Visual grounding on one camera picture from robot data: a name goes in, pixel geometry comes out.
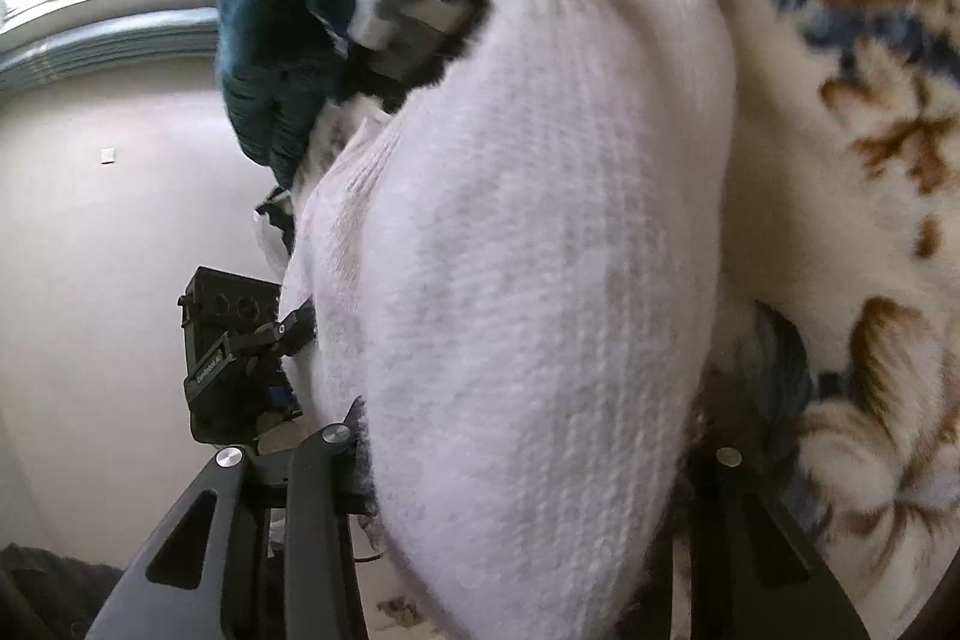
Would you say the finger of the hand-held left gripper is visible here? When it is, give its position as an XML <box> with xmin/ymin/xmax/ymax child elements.
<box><xmin>255</xmin><ymin>301</ymin><xmax>314</xmax><ymax>360</ymax></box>
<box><xmin>259</xmin><ymin>381</ymin><xmax>305</xmax><ymax>423</ymax></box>

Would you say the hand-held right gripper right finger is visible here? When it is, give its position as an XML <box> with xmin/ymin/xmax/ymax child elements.
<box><xmin>686</xmin><ymin>445</ymin><xmax>872</xmax><ymax>640</ymax></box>

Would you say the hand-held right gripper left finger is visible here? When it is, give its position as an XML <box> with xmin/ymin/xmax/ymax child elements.
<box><xmin>84</xmin><ymin>422</ymin><xmax>370</xmax><ymax>640</ymax></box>

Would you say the white knit sweater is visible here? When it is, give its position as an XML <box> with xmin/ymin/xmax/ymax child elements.
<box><xmin>281</xmin><ymin>0</ymin><xmax>740</xmax><ymax>640</ymax></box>

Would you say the dark cloth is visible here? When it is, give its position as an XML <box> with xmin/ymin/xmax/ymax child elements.
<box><xmin>0</xmin><ymin>542</ymin><xmax>125</xmax><ymax>640</ymax></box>

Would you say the teal folded quilt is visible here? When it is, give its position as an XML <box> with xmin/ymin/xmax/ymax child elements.
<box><xmin>214</xmin><ymin>0</ymin><xmax>391</xmax><ymax>191</ymax></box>

